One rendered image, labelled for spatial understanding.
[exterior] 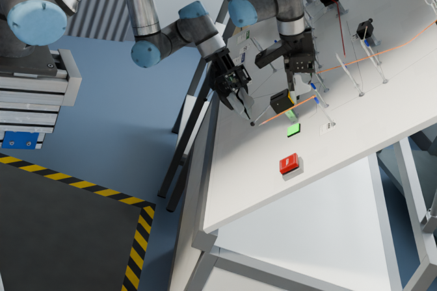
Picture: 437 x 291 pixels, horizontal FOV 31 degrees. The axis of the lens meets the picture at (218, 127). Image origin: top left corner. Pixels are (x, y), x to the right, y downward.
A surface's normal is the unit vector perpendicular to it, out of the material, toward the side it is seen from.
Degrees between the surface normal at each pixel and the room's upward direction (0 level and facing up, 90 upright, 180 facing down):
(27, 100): 90
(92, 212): 0
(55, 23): 96
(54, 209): 0
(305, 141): 54
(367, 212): 0
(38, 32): 96
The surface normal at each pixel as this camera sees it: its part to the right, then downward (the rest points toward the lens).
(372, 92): -0.55, -0.73
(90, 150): 0.34, -0.79
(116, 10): 0.37, 0.61
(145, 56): -0.41, 0.37
